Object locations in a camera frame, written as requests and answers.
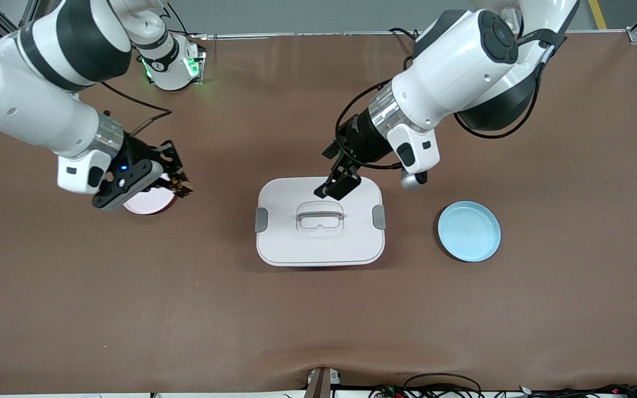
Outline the pink round plate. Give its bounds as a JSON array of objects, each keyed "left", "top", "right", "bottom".
[{"left": 123, "top": 187, "right": 177, "bottom": 216}]

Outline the white lidded storage box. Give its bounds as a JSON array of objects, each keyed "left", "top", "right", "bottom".
[{"left": 255, "top": 176, "right": 387, "bottom": 268}]

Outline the brown table mat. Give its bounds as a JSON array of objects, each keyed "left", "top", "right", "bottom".
[{"left": 0, "top": 30, "right": 637, "bottom": 394}]

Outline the light blue round plate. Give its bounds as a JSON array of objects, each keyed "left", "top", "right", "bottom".
[{"left": 438, "top": 201, "right": 502, "bottom": 263}]

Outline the black arm base cable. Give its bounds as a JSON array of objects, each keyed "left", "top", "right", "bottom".
[
  {"left": 153, "top": 3, "right": 208, "bottom": 42},
  {"left": 389, "top": 26, "right": 425, "bottom": 56}
]

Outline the brown and grey mount bracket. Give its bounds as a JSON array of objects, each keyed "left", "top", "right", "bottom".
[{"left": 305, "top": 367, "right": 342, "bottom": 398}]

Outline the black looped cable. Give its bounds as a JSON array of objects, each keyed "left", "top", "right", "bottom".
[{"left": 403, "top": 373, "right": 482, "bottom": 398}]

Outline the black cable bundle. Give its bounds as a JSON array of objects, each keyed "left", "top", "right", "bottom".
[{"left": 518, "top": 384, "right": 637, "bottom": 398}]

